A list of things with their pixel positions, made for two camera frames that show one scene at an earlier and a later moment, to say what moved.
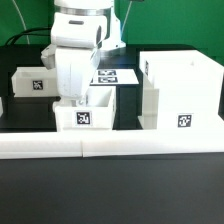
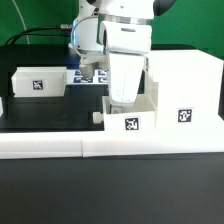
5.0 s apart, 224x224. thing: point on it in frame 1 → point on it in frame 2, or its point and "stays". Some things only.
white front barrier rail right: x=100 y=143 stays
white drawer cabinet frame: x=180 y=91 stays
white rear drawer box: x=35 y=81 stays
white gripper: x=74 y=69 → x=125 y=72
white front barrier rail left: x=40 y=145 stays
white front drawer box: x=99 y=114 → x=139 y=116
